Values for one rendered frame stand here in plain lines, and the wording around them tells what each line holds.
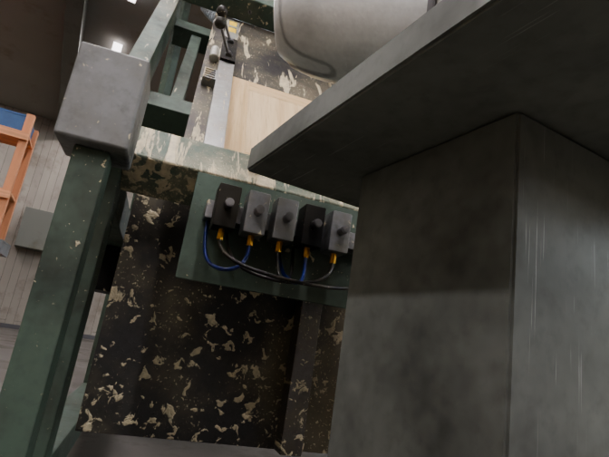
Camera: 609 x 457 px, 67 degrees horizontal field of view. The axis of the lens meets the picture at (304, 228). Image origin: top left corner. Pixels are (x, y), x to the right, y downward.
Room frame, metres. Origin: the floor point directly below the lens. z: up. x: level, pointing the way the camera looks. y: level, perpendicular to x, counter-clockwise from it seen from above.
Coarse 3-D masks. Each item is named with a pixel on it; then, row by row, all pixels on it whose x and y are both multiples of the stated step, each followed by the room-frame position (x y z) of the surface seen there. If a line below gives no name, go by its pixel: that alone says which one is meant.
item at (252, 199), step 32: (224, 192) 0.89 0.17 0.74; (256, 192) 0.91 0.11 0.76; (192, 224) 0.98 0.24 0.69; (224, 224) 0.90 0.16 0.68; (256, 224) 0.92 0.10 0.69; (288, 224) 0.93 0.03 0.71; (320, 224) 0.92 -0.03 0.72; (352, 224) 1.08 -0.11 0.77; (192, 256) 0.98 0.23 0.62; (224, 256) 1.00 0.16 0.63; (256, 256) 1.02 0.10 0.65; (288, 256) 1.04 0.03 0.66; (320, 256) 1.06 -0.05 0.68; (352, 256) 1.09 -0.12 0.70; (256, 288) 1.03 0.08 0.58; (288, 288) 1.05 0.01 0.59; (320, 288) 1.07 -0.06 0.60
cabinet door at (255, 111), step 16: (240, 80) 1.35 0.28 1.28; (240, 96) 1.29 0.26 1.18; (256, 96) 1.33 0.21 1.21; (272, 96) 1.36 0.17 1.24; (288, 96) 1.39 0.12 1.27; (240, 112) 1.23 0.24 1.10; (256, 112) 1.27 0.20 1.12; (272, 112) 1.30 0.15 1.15; (288, 112) 1.33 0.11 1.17; (240, 128) 1.19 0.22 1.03; (256, 128) 1.22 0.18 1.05; (272, 128) 1.25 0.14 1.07; (224, 144) 1.12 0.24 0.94; (240, 144) 1.14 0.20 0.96
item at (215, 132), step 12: (228, 24) 1.55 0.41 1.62; (228, 72) 1.32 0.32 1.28; (216, 84) 1.24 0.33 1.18; (228, 84) 1.27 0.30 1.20; (216, 96) 1.20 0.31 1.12; (228, 96) 1.23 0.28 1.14; (216, 108) 1.17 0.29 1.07; (216, 120) 1.13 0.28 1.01; (216, 132) 1.10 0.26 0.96; (216, 144) 1.07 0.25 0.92
